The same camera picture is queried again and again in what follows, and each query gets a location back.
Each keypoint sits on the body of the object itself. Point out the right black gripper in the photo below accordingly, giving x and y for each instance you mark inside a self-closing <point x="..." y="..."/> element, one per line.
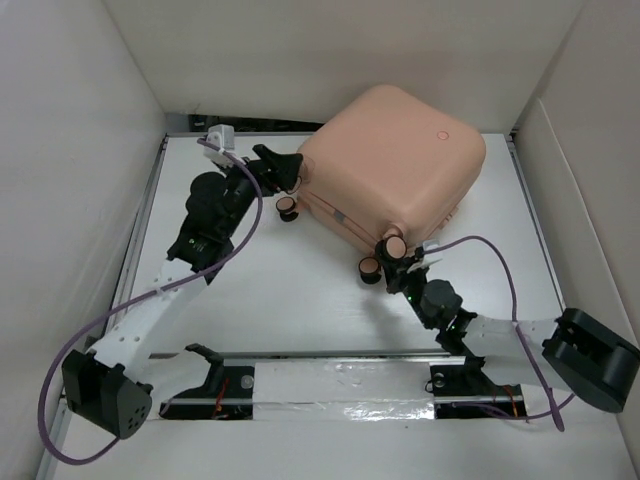
<point x="396" y="278"/>

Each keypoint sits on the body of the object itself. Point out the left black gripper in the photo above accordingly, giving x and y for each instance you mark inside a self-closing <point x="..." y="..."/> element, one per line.
<point x="286" y="169"/>

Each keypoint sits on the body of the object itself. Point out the pink hard-shell suitcase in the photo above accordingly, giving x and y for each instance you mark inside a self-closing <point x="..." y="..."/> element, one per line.
<point x="385" y="173"/>

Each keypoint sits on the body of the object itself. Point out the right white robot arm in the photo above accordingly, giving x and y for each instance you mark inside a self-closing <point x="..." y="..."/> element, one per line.
<point x="573" y="352"/>

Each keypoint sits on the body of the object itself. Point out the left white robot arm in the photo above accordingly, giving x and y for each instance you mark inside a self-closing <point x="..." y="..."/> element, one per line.
<point x="111" y="385"/>

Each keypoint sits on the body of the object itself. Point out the background electronics box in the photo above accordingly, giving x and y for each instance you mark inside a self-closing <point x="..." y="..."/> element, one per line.
<point x="198" y="123"/>

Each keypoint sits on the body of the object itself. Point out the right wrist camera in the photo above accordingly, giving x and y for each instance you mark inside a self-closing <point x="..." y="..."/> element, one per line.
<point x="429" y="256"/>

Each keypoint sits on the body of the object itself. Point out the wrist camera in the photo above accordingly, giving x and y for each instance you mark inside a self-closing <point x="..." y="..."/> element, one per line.
<point x="429" y="256"/>
<point x="219" y="140"/>

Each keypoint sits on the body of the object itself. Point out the aluminium rail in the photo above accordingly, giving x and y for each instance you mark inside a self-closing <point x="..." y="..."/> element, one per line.
<point x="328" y="382"/>

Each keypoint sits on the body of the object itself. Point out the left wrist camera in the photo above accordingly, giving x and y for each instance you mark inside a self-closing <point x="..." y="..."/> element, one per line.
<point x="219" y="140"/>

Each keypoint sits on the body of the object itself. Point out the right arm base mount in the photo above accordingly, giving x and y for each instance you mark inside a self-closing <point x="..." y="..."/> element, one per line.
<point x="460" y="390"/>

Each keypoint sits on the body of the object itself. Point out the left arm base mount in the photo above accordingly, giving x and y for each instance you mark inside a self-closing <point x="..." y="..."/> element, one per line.
<point x="225" y="393"/>

